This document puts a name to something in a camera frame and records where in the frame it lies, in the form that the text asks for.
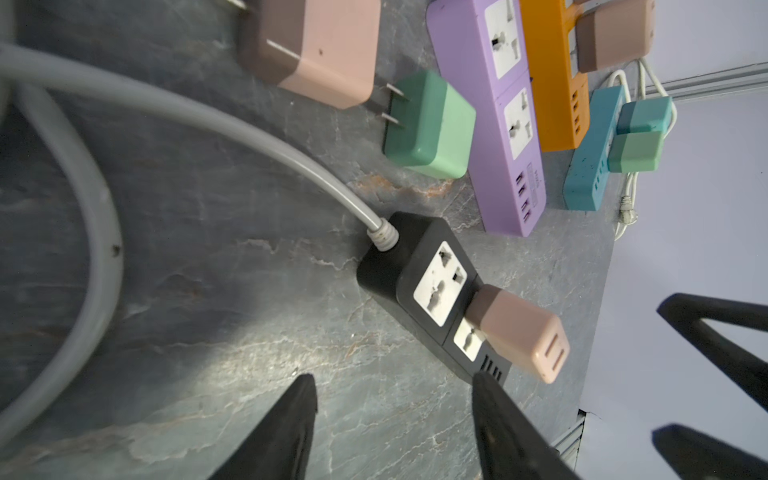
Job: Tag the purple power strip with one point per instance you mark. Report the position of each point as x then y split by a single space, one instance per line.
480 50

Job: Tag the pink plug adapter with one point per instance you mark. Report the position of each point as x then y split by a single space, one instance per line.
324 50

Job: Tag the black power strip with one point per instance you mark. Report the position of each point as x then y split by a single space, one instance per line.
427 282

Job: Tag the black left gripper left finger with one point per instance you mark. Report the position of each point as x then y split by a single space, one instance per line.
280 445

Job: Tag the teal power strip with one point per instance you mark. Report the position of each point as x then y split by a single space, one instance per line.
588 173

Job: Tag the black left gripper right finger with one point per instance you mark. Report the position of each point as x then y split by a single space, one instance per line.
509 447

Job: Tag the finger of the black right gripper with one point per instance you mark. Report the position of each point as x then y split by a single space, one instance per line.
694 455
687 314

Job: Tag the orange power strip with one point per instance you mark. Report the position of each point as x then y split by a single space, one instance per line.
560 91

